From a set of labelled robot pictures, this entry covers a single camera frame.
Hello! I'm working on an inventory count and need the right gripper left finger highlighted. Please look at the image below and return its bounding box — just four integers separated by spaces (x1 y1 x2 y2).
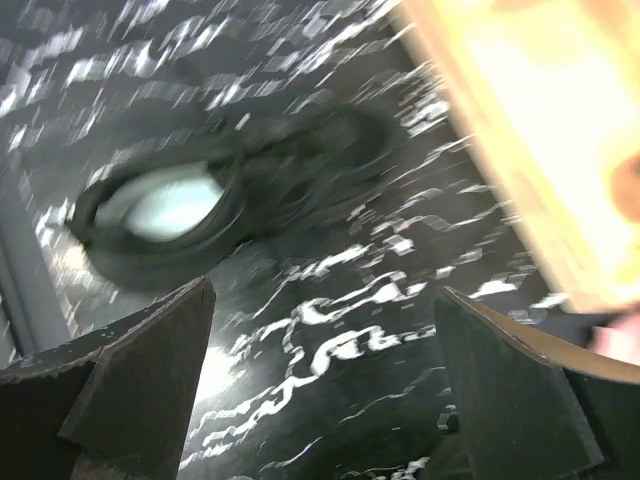
1 278 216 479

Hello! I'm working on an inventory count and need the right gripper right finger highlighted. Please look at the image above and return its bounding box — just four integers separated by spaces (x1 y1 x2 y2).
433 288 639 479

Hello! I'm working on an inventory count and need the black shoe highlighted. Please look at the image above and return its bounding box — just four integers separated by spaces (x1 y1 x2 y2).
66 104 405 293

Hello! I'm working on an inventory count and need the black marble pattern mat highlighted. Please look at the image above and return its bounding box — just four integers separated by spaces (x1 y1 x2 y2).
0 0 616 480

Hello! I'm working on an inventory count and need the wooden drying rack frame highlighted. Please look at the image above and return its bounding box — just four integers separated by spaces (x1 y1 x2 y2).
394 1 639 312

